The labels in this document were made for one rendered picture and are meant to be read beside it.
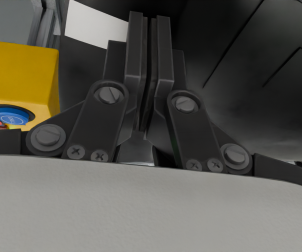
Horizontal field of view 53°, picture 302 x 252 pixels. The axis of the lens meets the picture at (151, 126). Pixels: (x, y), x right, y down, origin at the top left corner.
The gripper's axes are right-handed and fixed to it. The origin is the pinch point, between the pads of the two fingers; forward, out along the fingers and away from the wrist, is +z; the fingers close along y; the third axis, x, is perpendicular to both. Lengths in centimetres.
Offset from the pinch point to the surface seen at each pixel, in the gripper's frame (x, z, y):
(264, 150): -7.2, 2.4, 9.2
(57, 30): -27, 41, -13
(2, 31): -55, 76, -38
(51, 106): -23.8, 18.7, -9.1
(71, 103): -4.6, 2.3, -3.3
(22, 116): -24.7, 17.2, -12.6
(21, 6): -52, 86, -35
